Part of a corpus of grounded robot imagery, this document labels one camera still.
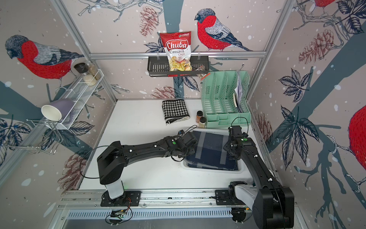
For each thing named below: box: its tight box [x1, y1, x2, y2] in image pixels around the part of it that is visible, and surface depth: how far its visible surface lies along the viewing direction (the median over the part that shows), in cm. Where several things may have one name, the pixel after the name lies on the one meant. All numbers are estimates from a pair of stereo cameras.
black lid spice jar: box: [73, 62, 97, 87], surface depth 83 cm
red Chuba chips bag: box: [160, 31, 193, 72], surface depth 84 cm
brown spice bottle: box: [195, 110, 204, 124], surface depth 102 cm
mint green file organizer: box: [201, 70, 252, 129], surface depth 106 cm
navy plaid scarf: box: [185, 130, 239, 171], surface depth 83 cm
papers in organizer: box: [233, 74, 243, 114], surface depth 94 cm
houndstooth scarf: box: [162, 99, 191, 125], surface depth 109 cm
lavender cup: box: [40, 98, 75, 122], surface depth 63 cm
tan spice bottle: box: [198, 116, 207, 129], surface depth 97 cm
